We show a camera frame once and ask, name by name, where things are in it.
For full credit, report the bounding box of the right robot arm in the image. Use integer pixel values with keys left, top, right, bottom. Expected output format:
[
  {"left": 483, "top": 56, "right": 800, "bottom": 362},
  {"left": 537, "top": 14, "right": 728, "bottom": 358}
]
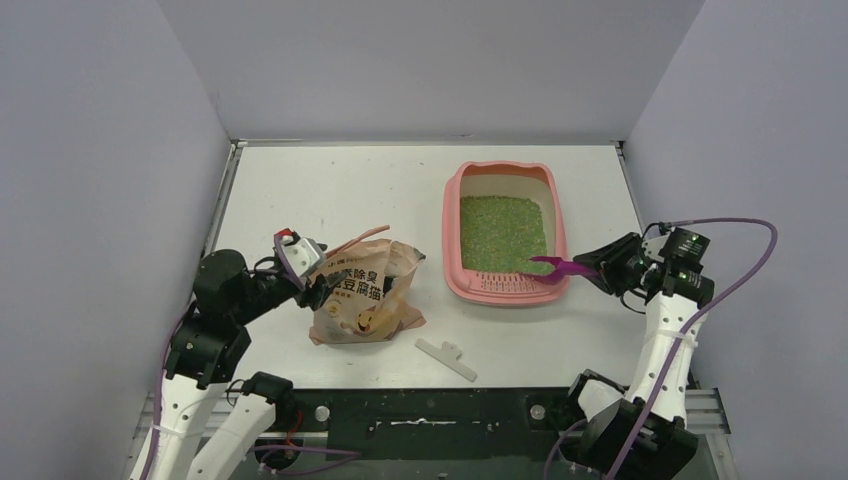
[{"left": 562, "top": 227, "right": 715, "bottom": 479}]

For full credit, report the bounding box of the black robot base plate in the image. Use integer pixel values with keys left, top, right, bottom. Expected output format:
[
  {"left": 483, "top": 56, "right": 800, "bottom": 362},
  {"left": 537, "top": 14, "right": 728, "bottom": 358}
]
[{"left": 293, "top": 387, "right": 584, "bottom": 461}]

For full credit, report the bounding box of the green cat litter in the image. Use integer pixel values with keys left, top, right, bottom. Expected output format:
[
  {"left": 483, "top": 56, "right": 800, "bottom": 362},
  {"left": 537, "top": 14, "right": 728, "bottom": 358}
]
[{"left": 460, "top": 196, "right": 552, "bottom": 275}]

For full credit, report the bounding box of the beige cat litter bag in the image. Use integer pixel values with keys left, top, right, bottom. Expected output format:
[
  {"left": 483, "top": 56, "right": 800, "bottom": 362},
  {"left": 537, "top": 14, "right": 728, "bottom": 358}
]
[{"left": 309, "top": 225, "right": 426, "bottom": 345}]

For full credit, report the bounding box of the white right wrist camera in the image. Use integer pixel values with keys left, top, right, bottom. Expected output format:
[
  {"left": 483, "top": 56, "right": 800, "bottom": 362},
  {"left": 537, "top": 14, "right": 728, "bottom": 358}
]
[{"left": 640, "top": 234, "right": 670, "bottom": 265}]

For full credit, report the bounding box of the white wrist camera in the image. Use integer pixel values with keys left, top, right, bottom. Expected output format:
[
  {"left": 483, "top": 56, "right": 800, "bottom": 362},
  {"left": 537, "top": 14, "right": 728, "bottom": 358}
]
[
  {"left": 273, "top": 229, "right": 326, "bottom": 291},
  {"left": 640, "top": 234, "right": 670, "bottom": 265}
]

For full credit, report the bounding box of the white bag clip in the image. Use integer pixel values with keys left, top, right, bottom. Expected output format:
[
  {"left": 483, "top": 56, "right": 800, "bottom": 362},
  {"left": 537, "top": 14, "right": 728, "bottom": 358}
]
[{"left": 415, "top": 338, "right": 477, "bottom": 382}]

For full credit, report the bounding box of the purple litter scoop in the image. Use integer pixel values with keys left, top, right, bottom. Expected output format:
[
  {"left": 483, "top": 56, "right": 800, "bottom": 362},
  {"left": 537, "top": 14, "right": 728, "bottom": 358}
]
[{"left": 525, "top": 256, "right": 599, "bottom": 285}]

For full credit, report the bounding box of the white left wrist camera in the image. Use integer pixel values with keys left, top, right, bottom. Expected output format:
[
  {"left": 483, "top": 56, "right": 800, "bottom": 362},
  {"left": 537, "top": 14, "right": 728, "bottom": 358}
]
[{"left": 273, "top": 229, "right": 326, "bottom": 291}]

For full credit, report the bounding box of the pink litter box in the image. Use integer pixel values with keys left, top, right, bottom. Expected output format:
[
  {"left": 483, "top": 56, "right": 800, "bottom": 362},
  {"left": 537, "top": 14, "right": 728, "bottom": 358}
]
[{"left": 442, "top": 161, "right": 570, "bottom": 307}]

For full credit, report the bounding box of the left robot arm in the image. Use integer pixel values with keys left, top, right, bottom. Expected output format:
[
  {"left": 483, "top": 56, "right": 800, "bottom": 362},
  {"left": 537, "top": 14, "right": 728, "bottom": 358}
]
[{"left": 129, "top": 249, "right": 347, "bottom": 479}]

